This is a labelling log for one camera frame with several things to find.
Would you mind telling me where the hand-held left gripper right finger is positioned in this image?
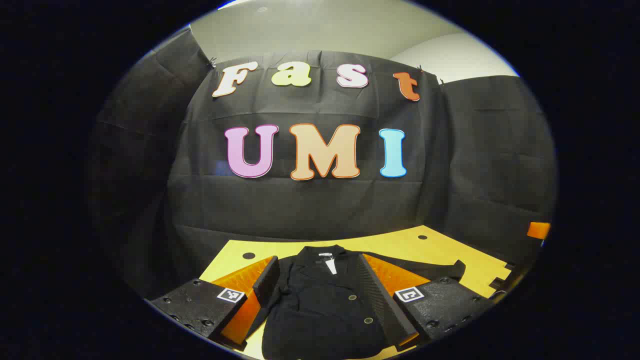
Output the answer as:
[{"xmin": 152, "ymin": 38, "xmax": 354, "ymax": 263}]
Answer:
[{"xmin": 356, "ymin": 252, "xmax": 501, "ymax": 352}]

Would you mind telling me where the black backdrop cloth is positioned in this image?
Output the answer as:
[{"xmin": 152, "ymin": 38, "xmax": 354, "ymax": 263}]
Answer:
[{"xmin": 87, "ymin": 27, "xmax": 558, "ymax": 301}]

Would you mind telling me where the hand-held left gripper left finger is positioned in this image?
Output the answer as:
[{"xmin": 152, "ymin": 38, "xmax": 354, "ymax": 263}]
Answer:
[{"xmin": 149, "ymin": 255, "xmax": 281, "ymax": 352}]

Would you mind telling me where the black button jacket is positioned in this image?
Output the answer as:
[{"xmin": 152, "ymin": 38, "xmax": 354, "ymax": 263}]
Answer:
[{"xmin": 247, "ymin": 244, "xmax": 467, "ymax": 360}]

